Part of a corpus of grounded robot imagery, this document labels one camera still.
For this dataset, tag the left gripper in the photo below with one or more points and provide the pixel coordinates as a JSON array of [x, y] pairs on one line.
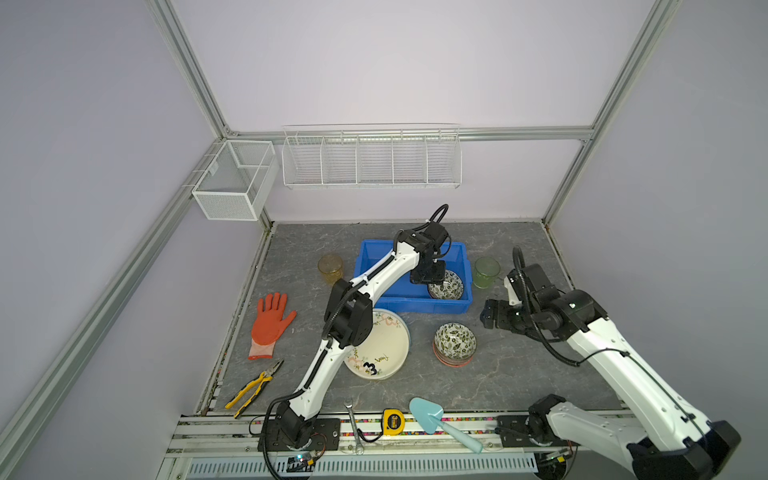
[[437, 279]]

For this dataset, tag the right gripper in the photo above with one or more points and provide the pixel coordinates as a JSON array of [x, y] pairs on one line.
[[500, 315]]

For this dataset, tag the black white leaf bowl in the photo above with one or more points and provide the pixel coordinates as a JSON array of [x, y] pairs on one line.
[[451, 288]]

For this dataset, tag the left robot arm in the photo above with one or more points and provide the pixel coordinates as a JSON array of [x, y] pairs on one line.
[[348, 321]]

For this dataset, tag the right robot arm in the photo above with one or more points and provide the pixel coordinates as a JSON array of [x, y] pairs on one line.
[[667, 437]]

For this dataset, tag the green glass cup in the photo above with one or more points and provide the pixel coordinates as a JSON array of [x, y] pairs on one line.
[[485, 272]]

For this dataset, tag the red striped bowl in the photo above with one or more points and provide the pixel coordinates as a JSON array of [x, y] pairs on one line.
[[453, 363]]

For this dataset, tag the amber glass cup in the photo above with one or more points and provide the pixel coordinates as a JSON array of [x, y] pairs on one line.
[[331, 268]]

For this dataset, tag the floral cream plate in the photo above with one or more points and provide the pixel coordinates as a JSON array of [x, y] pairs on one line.
[[384, 351]]

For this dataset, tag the teal garden trowel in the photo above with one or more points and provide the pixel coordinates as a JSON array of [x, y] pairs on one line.
[[429, 415]]

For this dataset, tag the white vent grille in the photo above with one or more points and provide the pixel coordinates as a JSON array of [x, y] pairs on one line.
[[405, 466]]

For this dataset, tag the yellow tape measure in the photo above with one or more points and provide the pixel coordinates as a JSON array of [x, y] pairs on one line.
[[393, 422]]

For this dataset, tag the orange work glove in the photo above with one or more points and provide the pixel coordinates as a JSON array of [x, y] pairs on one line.
[[271, 322]]

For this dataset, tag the white mesh box basket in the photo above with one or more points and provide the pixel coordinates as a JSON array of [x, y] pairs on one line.
[[237, 181]]

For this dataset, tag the silver wrench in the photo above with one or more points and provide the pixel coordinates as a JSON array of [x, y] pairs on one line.
[[359, 443]]

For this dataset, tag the white wire shelf basket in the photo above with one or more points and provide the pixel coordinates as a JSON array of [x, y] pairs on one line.
[[405, 155]]

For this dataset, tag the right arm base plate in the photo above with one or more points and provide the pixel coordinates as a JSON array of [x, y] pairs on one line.
[[523, 430]]

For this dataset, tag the yellow handled pliers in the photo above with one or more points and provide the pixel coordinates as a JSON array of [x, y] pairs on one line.
[[249, 392]]

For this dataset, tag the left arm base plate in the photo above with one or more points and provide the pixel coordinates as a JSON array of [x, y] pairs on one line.
[[321, 434]]

